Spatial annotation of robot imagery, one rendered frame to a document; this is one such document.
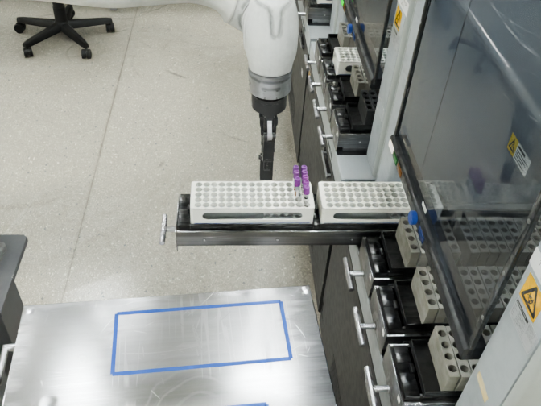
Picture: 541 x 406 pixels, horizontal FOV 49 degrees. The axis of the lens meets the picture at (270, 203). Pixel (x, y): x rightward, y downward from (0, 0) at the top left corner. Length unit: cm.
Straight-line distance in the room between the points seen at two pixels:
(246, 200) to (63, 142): 183
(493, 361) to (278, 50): 66
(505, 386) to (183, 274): 163
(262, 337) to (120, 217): 155
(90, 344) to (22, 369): 13
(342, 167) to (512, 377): 95
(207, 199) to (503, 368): 77
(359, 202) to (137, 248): 129
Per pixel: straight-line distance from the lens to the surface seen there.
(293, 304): 127
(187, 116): 324
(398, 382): 122
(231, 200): 143
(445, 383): 118
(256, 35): 115
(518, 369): 95
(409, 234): 137
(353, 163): 177
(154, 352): 120
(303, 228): 144
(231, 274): 239
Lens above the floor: 182
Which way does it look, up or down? 42 degrees down
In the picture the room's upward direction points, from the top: 4 degrees clockwise
